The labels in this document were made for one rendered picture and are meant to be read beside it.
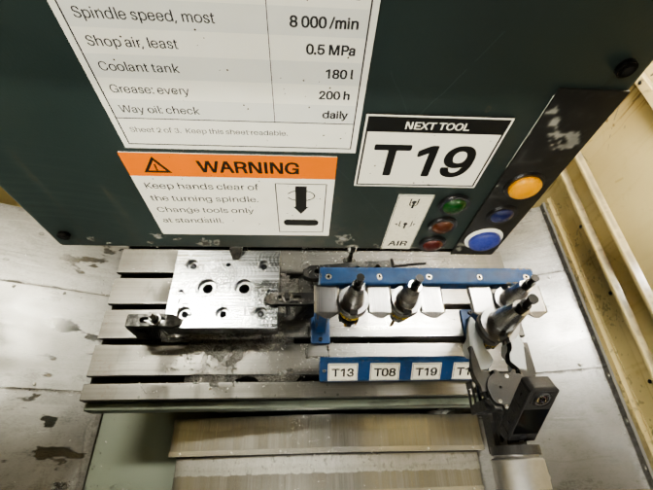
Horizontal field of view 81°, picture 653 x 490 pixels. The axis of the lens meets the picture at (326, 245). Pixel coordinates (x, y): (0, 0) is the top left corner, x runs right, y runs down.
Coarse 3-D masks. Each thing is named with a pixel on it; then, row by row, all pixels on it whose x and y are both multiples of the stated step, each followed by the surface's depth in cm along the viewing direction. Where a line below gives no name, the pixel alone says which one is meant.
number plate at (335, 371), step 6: (330, 366) 98; (336, 366) 98; (342, 366) 98; (348, 366) 98; (354, 366) 98; (330, 372) 98; (336, 372) 98; (342, 372) 98; (348, 372) 99; (354, 372) 99; (330, 378) 99; (336, 378) 99; (342, 378) 99; (348, 378) 99; (354, 378) 99
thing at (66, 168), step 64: (0, 0) 18; (384, 0) 19; (448, 0) 19; (512, 0) 19; (576, 0) 19; (640, 0) 19; (0, 64) 21; (64, 64) 21; (384, 64) 22; (448, 64) 22; (512, 64) 22; (576, 64) 22; (640, 64) 22; (0, 128) 25; (64, 128) 25; (512, 128) 26; (64, 192) 30; (128, 192) 31; (384, 192) 31; (448, 192) 32
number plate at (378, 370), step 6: (372, 366) 98; (378, 366) 98; (384, 366) 98; (390, 366) 99; (396, 366) 99; (372, 372) 99; (378, 372) 99; (384, 372) 99; (390, 372) 99; (396, 372) 99; (372, 378) 100; (378, 378) 100; (384, 378) 100; (390, 378) 100; (396, 378) 100
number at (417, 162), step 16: (416, 144) 27; (432, 144) 27; (448, 144) 27; (464, 144) 27; (480, 144) 27; (416, 160) 28; (432, 160) 28; (448, 160) 28; (464, 160) 28; (480, 160) 28; (416, 176) 30; (432, 176) 30; (448, 176) 30; (464, 176) 30
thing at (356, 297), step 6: (354, 282) 73; (348, 288) 75; (354, 288) 72; (348, 294) 74; (354, 294) 73; (360, 294) 72; (348, 300) 75; (354, 300) 74; (360, 300) 75; (348, 306) 77; (354, 306) 76; (360, 306) 76
